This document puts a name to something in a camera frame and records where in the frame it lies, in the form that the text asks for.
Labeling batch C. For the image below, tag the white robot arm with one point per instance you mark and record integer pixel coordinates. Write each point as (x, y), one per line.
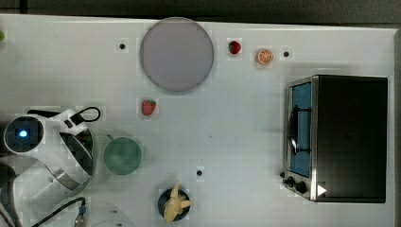
(62, 163)

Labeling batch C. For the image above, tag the green strainer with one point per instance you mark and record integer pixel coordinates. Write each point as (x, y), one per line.
(96, 157)

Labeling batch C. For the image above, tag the red strawberry mid table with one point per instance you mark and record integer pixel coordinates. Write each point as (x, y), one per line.
(148, 107)

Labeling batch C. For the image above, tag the grey round plate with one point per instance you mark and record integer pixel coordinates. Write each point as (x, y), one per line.
(177, 54)

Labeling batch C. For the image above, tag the red strawberry near plate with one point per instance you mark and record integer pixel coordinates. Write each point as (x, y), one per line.
(234, 47)

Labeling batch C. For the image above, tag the orange slice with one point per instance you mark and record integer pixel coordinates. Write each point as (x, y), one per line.
(264, 56)

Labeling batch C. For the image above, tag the green mug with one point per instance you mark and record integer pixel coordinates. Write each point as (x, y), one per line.
(122, 155)

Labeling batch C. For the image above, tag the blue bowl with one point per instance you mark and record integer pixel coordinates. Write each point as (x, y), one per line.
(163, 199)

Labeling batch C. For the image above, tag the peeled banana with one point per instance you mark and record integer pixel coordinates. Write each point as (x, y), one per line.
(175, 204)

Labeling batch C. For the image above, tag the black toaster oven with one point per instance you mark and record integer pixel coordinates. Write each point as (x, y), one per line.
(336, 138)

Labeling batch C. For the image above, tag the green object at table edge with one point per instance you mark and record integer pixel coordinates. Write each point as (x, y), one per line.
(2, 36)

